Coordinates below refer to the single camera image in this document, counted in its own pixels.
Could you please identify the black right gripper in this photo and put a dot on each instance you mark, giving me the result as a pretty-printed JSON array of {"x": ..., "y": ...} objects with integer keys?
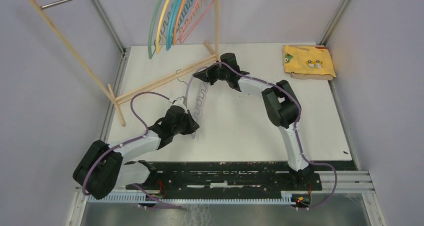
[{"x": 207, "y": 75}]

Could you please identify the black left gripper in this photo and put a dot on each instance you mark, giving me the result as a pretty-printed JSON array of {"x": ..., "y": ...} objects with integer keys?
[{"x": 191, "y": 121}]

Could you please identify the purple plastic hanger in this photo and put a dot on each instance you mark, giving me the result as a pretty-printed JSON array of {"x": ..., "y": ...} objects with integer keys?
[{"x": 200, "y": 100}]

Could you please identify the orange wavy plastic hanger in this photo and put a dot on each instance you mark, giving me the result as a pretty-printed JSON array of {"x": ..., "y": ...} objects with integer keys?
[{"x": 180, "y": 18}]

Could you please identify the green plastic hanger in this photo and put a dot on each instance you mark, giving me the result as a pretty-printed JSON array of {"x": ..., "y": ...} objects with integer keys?
[{"x": 153, "y": 29}]

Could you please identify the yellow plastic hanger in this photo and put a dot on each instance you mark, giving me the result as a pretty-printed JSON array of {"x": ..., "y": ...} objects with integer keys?
[{"x": 159, "y": 41}]

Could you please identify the pink wire hanger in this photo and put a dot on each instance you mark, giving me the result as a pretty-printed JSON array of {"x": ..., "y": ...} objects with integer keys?
[{"x": 192, "y": 12}]

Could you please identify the teal plastic hanger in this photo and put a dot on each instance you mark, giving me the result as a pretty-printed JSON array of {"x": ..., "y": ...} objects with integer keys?
[{"x": 172, "y": 22}]

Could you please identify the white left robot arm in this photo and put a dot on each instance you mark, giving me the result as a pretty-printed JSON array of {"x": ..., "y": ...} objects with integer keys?
[{"x": 105, "y": 167}]

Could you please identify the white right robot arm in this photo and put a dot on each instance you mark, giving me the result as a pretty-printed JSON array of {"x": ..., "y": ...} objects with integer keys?
[{"x": 280, "y": 102}]

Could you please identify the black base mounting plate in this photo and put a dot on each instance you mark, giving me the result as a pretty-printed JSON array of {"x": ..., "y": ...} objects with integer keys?
[{"x": 228, "y": 180}]

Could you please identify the yellow printed folded cloth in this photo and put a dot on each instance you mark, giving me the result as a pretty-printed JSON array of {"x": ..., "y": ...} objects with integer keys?
[{"x": 308, "y": 62}]

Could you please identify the wooden clothes rack frame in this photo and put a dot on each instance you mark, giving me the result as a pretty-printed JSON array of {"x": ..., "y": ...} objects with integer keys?
[{"x": 117, "y": 101}]

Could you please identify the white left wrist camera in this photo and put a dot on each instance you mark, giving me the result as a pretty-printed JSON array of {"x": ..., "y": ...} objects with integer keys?
[{"x": 180, "y": 101}]

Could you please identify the white slotted cable duct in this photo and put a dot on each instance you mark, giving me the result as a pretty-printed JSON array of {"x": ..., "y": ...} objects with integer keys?
[{"x": 141, "y": 198}]

